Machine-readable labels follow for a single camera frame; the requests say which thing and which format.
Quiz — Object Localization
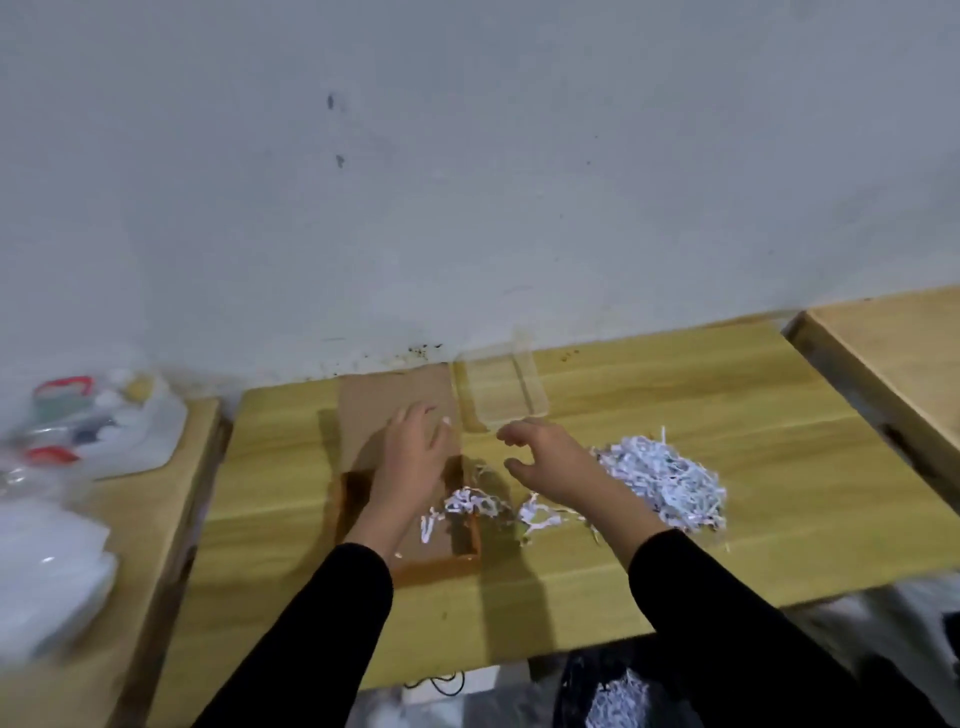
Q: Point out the person's right hand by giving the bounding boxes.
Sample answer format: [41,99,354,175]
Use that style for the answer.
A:
[495,417,661,560]

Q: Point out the person's left hand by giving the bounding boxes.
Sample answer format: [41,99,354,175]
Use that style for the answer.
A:
[349,402,456,555]

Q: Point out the person's right forearm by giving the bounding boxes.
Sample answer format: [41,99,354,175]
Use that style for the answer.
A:
[627,528,952,728]

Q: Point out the person's left forearm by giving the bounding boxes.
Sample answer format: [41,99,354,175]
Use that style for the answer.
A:
[192,541,396,728]

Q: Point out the loose white paper shreds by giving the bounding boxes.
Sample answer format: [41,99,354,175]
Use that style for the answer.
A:
[417,484,565,547]

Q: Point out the brown cardboard box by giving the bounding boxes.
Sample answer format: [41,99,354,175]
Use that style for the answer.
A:
[332,363,486,591]

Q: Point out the clear plastic container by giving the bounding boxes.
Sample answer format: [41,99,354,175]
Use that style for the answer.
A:
[451,328,553,435]

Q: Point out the pile of white shredded paper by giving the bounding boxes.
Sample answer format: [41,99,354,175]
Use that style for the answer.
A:
[591,426,730,537]

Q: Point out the white power strip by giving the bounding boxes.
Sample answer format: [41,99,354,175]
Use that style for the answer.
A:
[403,664,502,708]

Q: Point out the black bag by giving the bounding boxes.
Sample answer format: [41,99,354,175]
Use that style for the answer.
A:
[553,649,687,728]

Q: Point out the shredded paper in bag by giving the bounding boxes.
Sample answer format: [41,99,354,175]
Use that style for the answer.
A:
[583,667,652,728]

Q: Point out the clear packet of colourful items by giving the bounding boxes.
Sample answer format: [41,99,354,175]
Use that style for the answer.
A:
[10,366,190,483]

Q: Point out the light wooden table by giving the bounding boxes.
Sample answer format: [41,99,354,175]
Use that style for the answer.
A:
[783,285,960,515]
[0,396,230,728]

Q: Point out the crumpled white plastic sheet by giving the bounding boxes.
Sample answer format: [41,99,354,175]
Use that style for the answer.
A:
[787,576,960,680]

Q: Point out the white plastic bag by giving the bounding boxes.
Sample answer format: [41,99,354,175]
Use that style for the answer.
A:
[0,491,123,672]

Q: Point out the black cable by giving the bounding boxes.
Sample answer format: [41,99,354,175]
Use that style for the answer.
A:
[403,670,468,697]

